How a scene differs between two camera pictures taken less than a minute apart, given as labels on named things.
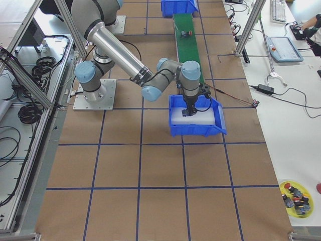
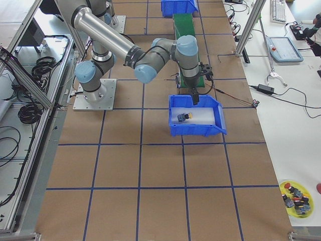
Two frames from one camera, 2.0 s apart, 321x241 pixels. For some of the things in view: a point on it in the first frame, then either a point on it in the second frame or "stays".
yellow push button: x=189 y=112 to x=182 y=117
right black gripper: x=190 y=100 to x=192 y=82
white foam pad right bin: x=204 y=117 stays
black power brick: x=266 y=89 stays
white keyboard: x=278 y=11 stays
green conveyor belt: x=188 y=48 stays
